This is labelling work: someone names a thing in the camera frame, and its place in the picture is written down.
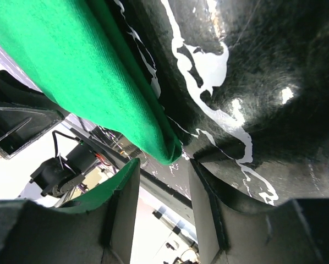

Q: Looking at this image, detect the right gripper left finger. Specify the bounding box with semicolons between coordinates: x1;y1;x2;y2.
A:
0;158;140;263

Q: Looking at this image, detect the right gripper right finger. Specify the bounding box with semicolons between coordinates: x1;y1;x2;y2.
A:
189;159;329;263

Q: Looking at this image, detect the green t shirt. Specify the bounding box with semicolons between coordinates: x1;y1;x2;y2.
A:
0;1;182;164

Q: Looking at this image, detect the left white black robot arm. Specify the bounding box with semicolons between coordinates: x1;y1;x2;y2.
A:
0;70;99;200

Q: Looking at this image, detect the black marbled table mat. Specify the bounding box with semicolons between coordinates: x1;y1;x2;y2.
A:
87;0;329;207

